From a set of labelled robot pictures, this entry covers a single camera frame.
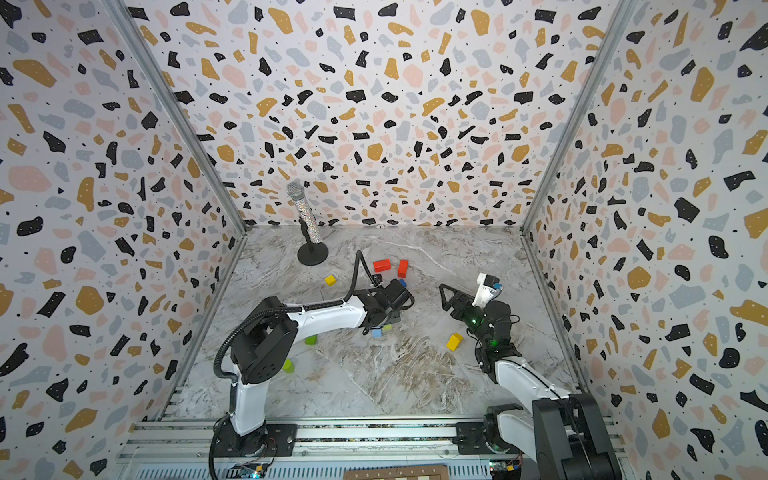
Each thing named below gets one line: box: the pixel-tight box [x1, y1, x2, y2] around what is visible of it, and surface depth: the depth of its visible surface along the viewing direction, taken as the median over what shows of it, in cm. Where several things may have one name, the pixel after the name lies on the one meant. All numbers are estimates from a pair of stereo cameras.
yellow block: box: [446, 332, 464, 352], surface depth 92 cm
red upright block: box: [398, 259, 409, 278], surface depth 112 cm
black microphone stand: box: [297, 217, 329, 266], surface depth 115 cm
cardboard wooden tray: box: [343, 465, 450, 480], surface depth 69 cm
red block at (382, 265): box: [373, 259, 391, 273], surface depth 111 cm
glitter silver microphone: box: [286, 179, 322, 244], surface depth 94 cm
